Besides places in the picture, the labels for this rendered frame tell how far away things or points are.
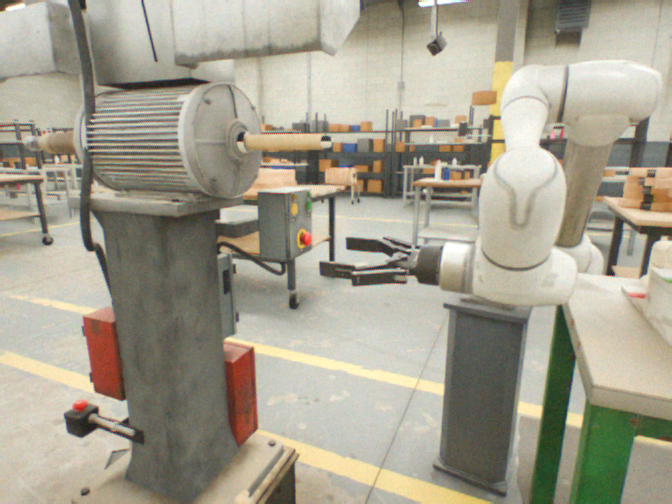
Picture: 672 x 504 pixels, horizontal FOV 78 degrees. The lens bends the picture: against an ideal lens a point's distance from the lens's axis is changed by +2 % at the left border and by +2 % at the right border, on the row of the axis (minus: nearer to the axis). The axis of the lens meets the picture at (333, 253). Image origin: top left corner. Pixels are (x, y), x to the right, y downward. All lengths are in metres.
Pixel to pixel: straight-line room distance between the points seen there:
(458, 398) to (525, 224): 1.16
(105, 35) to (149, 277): 0.55
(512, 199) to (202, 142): 0.60
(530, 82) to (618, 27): 11.08
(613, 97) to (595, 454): 0.75
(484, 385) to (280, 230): 0.93
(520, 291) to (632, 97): 0.58
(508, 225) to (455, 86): 11.45
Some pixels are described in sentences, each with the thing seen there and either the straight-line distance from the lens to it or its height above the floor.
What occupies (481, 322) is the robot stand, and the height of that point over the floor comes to 0.65.
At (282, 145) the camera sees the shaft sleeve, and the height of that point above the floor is 1.24.
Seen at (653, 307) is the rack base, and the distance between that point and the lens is 0.93.
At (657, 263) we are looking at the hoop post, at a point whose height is 1.01.
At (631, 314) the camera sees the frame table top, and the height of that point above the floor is 0.93.
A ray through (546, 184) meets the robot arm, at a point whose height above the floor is 1.19.
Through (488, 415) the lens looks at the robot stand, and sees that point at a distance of 1.70.
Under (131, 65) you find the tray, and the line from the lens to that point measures 1.09.
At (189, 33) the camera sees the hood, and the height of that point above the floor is 1.43.
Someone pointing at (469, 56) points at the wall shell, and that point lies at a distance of 12.10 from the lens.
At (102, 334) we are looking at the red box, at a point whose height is 0.75.
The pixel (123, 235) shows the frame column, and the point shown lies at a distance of 1.13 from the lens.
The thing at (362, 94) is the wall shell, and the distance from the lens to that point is 12.63.
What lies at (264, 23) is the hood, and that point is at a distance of 0.78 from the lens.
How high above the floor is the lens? 1.23
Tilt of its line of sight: 14 degrees down
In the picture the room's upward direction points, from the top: straight up
